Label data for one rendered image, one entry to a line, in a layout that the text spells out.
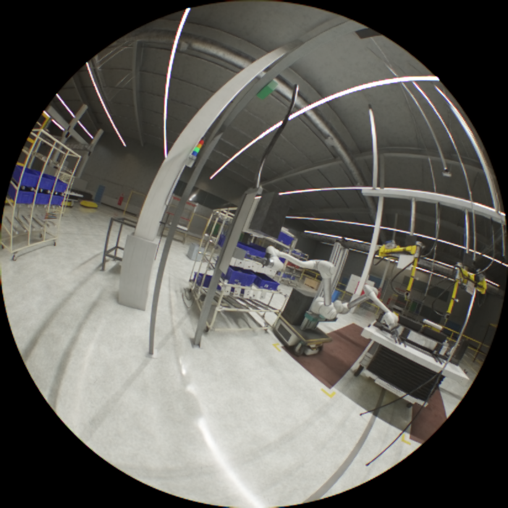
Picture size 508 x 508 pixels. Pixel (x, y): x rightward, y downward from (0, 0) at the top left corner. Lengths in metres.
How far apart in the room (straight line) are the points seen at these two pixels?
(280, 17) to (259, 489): 10.77
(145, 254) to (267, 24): 9.76
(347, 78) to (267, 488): 10.75
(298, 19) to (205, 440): 10.52
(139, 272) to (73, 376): 1.35
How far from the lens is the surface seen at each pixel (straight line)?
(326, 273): 1.64
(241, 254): 1.18
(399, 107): 10.21
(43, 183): 3.35
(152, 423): 1.28
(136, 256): 1.87
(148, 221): 1.85
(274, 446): 1.42
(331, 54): 9.32
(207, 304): 1.49
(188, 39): 8.27
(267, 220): 0.99
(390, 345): 1.93
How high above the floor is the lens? 1.23
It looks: 2 degrees down
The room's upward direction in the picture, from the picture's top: 21 degrees clockwise
